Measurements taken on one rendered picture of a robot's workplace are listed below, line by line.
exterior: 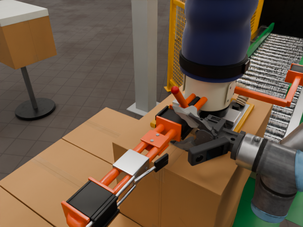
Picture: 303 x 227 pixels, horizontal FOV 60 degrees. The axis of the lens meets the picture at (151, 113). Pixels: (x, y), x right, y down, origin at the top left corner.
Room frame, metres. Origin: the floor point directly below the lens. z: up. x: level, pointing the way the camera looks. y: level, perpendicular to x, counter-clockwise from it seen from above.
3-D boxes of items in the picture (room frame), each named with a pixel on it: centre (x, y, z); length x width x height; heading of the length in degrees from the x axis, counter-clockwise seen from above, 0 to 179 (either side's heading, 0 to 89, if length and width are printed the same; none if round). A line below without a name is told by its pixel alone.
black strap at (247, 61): (0.84, -0.21, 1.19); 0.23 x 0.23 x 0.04
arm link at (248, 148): (0.51, -0.25, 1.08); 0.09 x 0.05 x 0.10; 146
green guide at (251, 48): (2.56, -1.00, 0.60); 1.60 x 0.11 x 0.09; 147
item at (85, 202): (0.34, 0.13, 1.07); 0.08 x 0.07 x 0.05; 146
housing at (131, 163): (0.45, 0.05, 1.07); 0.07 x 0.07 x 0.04; 56
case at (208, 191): (0.82, -0.20, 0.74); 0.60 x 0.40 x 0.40; 145
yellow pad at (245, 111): (0.79, -0.29, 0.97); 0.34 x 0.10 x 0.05; 146
